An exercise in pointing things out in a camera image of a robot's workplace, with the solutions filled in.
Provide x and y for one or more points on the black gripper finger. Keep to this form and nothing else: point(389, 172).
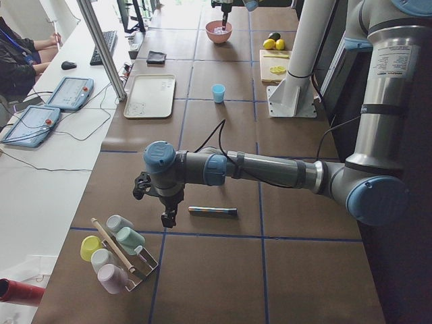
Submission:
point(225, 18)
point(169, 219)

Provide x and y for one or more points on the cream bear serving tray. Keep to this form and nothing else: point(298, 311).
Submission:
point(151, 96)

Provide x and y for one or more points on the grey cup on rack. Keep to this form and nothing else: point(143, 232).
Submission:
point(116, 222)

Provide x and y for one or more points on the white cup on rack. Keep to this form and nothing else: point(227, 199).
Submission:
point(102, 257)

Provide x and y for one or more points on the pink bowl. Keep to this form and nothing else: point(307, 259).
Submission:
point(218, 39)

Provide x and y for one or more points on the bamboo cutting board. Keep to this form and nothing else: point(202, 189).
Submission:
point(266, 63)

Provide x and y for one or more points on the metal cup rack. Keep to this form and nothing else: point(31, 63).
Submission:
point(144, 263)

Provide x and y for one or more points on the wooden rack handle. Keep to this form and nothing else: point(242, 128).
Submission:
point(113, 245)

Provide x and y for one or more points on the aluminium frame post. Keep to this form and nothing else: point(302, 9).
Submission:
point(96, 33)

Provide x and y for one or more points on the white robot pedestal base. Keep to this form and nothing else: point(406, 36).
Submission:
point(293, 97)

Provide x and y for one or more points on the pink cup on rack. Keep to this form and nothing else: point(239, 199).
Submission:
point(112, 278)

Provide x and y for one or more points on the black computer mouse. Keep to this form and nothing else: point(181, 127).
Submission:
point(68, 65)

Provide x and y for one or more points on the green cup on rack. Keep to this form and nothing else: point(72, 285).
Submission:
point(129, 240)

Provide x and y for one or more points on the far blue teach pendant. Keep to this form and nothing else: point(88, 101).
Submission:
point(71, 93)

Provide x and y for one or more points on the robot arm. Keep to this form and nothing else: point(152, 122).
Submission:
point(368, 182)
point(226, 7)

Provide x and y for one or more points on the near blue teach pendant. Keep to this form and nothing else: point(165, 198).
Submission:
point(32, 127)

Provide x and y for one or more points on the yellow lemon lower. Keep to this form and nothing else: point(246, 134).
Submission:
point(280, 44)

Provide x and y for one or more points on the yellow lemon upper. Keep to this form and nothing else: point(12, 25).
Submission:
point(269, 44)

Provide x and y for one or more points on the yellow lemon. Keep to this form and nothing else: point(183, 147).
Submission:
point(269, 44)
point(280, 44)

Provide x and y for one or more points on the red cylinder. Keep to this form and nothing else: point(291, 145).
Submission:
point(20, 293)

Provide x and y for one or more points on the yellow cup on rack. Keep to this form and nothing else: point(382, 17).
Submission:
point(89, 245)

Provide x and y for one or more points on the blue teach pendant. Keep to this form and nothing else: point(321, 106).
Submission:
point(32, 127)
point(71, 93)

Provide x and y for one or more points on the lemon slices stack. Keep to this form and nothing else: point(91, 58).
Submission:
point(277, 70)

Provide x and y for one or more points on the green avocado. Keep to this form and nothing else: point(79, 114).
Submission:
point(274, 35)

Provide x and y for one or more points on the black monitor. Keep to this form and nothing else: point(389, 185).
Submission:
point(130, 16)

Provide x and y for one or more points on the grey folded cloth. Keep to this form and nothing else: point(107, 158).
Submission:
point(156, 58)

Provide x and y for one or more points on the yellow plastic knife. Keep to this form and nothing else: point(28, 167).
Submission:
point(281, 56)

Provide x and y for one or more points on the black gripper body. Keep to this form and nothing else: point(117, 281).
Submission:
point(169, 203)

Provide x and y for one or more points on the clear ice cubes pile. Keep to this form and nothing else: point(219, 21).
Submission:
point(219, 30)

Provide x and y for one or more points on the seated person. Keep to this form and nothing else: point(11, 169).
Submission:
point(24, 60)

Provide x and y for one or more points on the light blue plastic cup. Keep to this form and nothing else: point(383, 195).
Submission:
point(218, 91)

